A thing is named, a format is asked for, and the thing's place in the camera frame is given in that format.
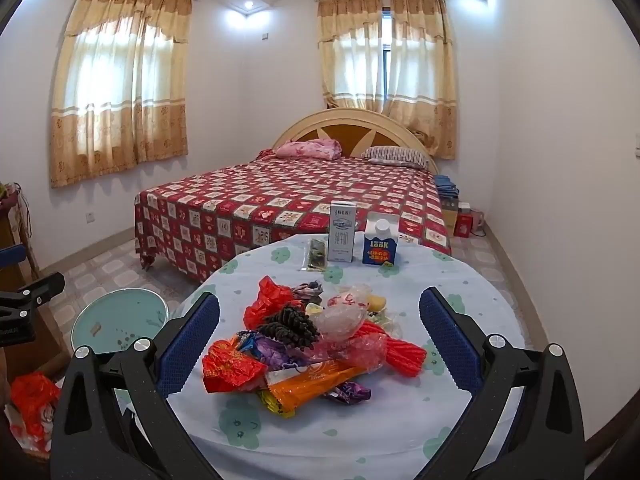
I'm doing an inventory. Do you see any narrow beige patterned curtain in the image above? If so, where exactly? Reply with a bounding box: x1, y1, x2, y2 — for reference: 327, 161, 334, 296
316, 0, 388, 111

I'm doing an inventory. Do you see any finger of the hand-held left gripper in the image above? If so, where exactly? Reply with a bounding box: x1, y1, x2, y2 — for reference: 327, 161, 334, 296
0, 244, 27, 272
0, 272, 66, 313

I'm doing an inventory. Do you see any wide beige patterned curtain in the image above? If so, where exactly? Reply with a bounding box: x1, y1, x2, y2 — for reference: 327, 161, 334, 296
48, 0, 193, 189

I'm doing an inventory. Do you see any teal metal rimmed bin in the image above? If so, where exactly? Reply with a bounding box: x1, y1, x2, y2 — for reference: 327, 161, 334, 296
71, 288, 171, 361

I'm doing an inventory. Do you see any small purple foil wrapper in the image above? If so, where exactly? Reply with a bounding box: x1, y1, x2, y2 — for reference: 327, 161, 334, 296
325, 381, 372, 405

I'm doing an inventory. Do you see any small blue gable carton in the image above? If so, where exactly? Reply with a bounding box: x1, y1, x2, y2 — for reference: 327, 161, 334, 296
362, 212, 399, 266

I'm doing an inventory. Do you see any pink floral pillow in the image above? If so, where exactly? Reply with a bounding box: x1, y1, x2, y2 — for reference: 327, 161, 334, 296
275, 138, 342, 161

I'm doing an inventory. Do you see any dark pine cone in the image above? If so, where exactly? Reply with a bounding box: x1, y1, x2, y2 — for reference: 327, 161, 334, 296
256, 322, 313, 352
270, 304, 321, 342

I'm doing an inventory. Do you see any blue cloud print tablecloth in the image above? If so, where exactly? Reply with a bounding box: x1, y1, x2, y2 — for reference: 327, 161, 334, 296
115, 232, 526, 480

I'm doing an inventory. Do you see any tall white blue carton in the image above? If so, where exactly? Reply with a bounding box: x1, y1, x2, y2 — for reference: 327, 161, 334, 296
328, 200, 357, 263

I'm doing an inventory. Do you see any long orange wrapper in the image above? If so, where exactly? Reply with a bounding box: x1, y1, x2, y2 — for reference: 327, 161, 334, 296
267, 360, 368, 413

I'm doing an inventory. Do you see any striped pillow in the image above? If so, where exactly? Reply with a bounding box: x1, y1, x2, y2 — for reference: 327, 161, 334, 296
361, 146, 431, 169

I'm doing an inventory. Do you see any red orange foil wrapper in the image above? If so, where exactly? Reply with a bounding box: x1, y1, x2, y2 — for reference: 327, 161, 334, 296
202, 337, 268, 393

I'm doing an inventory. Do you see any red ribbed plastic wrapper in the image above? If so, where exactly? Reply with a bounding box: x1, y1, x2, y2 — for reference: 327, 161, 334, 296
372, 322, 427, 378

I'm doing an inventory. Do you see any grey purple wrapper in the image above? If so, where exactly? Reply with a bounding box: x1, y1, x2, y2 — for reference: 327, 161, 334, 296
292, 281, 323, 302

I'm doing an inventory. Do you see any clear red print plastic bag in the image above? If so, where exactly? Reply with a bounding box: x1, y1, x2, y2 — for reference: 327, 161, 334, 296
305, 285, 373, 347

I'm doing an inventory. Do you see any brown cardboard box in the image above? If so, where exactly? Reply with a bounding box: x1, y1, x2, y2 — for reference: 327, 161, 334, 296
442, 197, 461, 236

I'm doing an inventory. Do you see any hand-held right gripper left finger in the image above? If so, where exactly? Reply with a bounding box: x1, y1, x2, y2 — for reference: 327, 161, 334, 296
50, 291, 236, 480

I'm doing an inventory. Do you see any red floor plastic bag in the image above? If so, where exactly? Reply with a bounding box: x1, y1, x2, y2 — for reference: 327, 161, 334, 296
10, 372, 62, 453

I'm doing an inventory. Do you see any bed with red quilt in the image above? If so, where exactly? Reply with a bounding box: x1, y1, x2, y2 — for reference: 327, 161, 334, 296
134, 154, 452, 281

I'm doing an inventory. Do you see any long beige patterned curtain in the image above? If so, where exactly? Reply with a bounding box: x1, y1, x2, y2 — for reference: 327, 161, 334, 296
390, 0, 457, 161

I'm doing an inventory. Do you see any thin dark cable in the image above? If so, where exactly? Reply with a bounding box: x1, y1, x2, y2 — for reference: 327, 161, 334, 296
16, 184, 34, 241

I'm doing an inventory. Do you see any brown wooden cabinet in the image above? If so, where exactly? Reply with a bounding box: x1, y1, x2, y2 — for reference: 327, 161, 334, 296
0, 180, 71, 376

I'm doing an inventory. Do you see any dark flat snack packet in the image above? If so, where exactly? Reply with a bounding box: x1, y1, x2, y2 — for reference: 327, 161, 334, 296
301, 238, 327, 272

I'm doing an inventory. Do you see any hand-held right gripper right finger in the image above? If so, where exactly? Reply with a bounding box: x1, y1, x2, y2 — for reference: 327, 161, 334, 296
419, 287, 586, 480

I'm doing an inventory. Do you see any beige wooden bed headboard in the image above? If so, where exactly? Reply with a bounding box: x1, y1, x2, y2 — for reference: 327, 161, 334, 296
271, 107, 440, 176

